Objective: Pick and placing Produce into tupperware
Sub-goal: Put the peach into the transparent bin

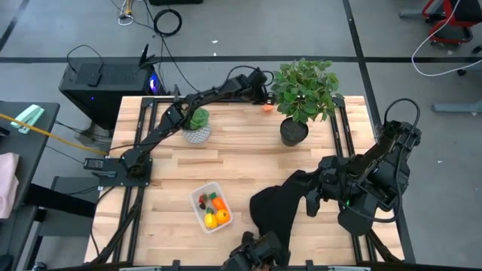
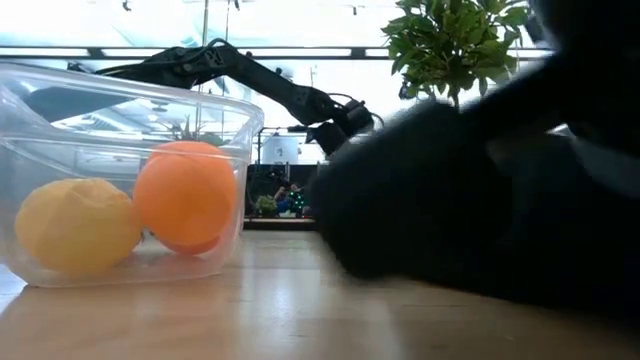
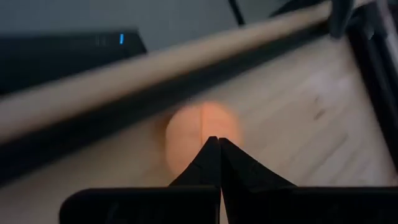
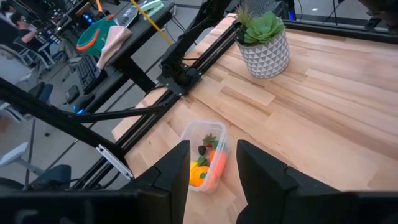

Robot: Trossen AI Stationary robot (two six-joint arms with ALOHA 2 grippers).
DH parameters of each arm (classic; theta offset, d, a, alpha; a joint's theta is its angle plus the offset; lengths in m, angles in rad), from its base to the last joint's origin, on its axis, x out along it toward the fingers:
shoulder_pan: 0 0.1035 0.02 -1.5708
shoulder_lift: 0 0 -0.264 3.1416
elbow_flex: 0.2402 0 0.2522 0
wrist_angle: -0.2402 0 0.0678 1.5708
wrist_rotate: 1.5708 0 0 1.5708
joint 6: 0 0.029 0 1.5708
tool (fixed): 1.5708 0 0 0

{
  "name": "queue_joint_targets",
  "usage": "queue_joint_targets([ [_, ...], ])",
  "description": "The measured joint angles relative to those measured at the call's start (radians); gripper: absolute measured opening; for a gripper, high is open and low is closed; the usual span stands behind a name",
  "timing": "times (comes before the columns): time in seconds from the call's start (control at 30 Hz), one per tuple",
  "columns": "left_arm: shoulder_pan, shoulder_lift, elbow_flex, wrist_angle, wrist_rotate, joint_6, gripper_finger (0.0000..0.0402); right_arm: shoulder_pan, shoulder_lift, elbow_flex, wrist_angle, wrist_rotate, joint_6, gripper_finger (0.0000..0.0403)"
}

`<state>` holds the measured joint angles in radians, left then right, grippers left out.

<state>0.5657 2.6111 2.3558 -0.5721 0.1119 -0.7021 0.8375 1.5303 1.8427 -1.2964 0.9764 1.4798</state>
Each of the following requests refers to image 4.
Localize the pink cloth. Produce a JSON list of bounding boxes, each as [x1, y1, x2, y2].
[[96, 25, 133, 70]]

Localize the clear plastic tupperware container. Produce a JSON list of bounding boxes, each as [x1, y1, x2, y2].
[[180, 119, 229, 194]]

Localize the person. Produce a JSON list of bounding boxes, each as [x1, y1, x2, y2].
[[11, 11, 44, 54], [0, 0, 18, 24]]

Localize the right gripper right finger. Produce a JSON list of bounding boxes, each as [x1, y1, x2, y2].
[[236, 139, 340, 224]]

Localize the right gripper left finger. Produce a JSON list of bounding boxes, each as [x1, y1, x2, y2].
[[119, 139, 191, 224]]

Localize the succulent in white patterned pot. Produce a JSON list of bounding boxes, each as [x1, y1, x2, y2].
[[234, 6, 290, 79]]

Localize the black aluminium rig frame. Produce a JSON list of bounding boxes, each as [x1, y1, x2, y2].
[[0, 12, 398, 191]]

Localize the mint green stapler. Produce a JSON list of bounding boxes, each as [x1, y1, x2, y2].
[[136, 0, 165, 18]]

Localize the black side desk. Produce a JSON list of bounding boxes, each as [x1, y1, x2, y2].
[[63, 1, 177, 113]]

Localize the grey glossy flat object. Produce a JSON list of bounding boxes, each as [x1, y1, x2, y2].
[[114, 4, 140, 29]]

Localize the black keyboard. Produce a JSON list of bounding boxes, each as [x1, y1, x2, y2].
[[74, 55, 101, 91]]

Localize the black computer tower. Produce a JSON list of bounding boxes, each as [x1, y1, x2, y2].
[[245, 0, 296, 22]]

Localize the red toy strawberry green top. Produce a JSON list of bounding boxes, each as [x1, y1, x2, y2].
[[202, 133, 218, 150]]

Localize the black computer mouse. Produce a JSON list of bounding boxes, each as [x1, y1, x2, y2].
[[64, 85, 81, 104]]

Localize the orange toy fruit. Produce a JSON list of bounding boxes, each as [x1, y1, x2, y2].
[[190, 166, 210, 187]]

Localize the black box with blue lights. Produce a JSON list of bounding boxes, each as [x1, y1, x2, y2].
[[79, 9, 100, 29]]

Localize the teal bag orange trim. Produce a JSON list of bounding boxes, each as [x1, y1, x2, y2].
[[76, 14, 118, 57]]

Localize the yellow toy lemon green leaf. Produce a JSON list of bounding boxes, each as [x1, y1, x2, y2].
[[190, 156, 208, 171]]

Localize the yellow strap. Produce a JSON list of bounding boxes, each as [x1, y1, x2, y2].
[[129, 0, 174, 45]]

